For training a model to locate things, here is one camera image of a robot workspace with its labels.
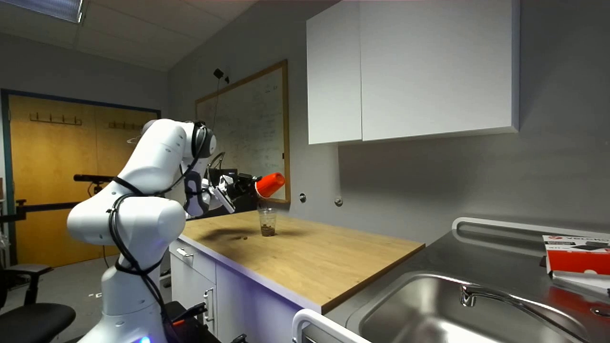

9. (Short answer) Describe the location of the orange plastic cup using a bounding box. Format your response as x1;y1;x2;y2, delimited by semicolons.
254;172;286;199

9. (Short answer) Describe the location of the transparent plastic cup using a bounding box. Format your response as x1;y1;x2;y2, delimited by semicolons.
258;207;278;237

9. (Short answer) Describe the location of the white drawer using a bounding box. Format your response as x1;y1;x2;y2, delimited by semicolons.
170;240;218;282

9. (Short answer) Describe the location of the white base cabinet door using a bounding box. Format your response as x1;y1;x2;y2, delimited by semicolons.
170;256;218;336
215;263;305;343

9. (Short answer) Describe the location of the wooden double door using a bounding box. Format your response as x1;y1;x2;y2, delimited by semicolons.
1;89;162;268

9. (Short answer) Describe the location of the steel sink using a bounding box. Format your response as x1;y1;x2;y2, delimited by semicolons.
345;271;592;343

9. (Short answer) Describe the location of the black office chair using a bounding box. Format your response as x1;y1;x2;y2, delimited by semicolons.
0;263;77;343

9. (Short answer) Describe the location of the ceiling light panel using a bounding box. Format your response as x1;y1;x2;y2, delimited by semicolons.
0;0;87;24

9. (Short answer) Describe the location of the steel tap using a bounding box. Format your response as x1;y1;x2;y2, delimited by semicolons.
459;284;588;336

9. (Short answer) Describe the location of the red and white box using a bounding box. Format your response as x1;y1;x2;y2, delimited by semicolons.
541;234;610;297

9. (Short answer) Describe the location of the whiteboard with wooden frame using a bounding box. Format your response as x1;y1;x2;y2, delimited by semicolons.
195;59;291;205

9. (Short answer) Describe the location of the cabinet door handle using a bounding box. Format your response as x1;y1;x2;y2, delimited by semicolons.
203;287;215;325

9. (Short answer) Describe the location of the white wall cabinet door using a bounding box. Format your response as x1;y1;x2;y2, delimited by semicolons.
306;1;363;145
359;0;515;141

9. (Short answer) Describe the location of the white rounded rail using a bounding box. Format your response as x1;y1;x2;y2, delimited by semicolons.
291;308;373;343
451;217;610;258

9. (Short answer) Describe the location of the camera on mount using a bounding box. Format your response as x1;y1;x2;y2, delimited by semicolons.
0;173;116;224

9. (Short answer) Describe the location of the white wall cabinet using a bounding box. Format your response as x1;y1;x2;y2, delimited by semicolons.
305;0;520;145

